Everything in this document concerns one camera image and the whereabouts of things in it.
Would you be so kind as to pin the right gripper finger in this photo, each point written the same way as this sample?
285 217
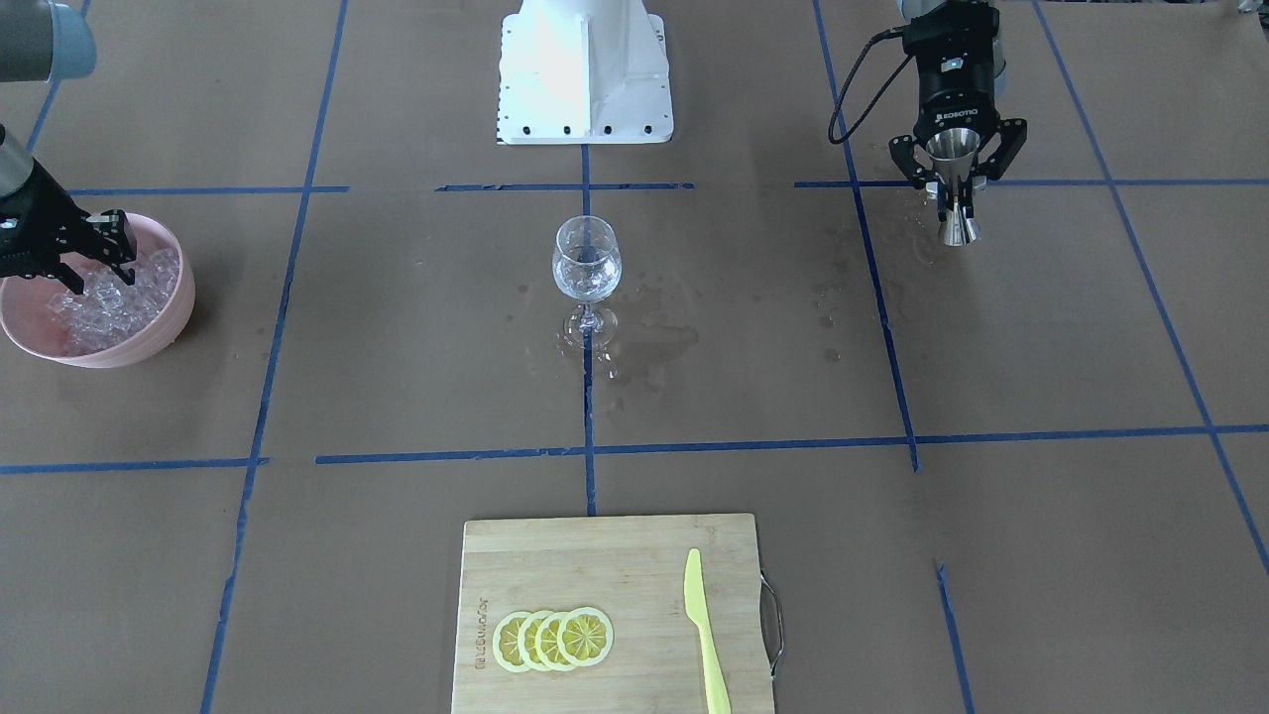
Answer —
110 240
51 266

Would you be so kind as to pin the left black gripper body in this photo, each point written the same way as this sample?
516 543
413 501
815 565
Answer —
955 104

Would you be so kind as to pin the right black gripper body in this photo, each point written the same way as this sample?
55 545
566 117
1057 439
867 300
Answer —
28 211

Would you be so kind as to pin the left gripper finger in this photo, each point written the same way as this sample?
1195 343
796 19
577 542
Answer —
999 142
903 151

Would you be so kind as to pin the steel cocktail jigger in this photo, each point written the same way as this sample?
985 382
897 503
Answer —
953 153

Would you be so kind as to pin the clear ice cubes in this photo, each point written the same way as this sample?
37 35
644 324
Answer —
108 312

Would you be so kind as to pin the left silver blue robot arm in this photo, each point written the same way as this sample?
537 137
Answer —
959 137

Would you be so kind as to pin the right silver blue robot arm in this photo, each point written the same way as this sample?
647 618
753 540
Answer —
48 41

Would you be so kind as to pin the clear wine glass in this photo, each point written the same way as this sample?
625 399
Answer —
587 267

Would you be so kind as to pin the pink bowl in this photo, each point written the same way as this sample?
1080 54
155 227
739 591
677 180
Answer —
28 322

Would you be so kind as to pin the wooden cutting board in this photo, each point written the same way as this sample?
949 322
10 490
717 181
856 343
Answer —
632 569

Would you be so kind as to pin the yellow plastic knife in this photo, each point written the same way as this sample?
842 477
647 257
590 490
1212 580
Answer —
696 609

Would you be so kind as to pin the lemon slice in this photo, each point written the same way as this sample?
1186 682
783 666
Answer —
585 636
506 642
526 640
546 643

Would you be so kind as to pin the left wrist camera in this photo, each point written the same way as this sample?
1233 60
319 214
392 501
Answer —
952 29

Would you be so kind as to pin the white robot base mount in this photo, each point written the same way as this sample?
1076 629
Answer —
584 73

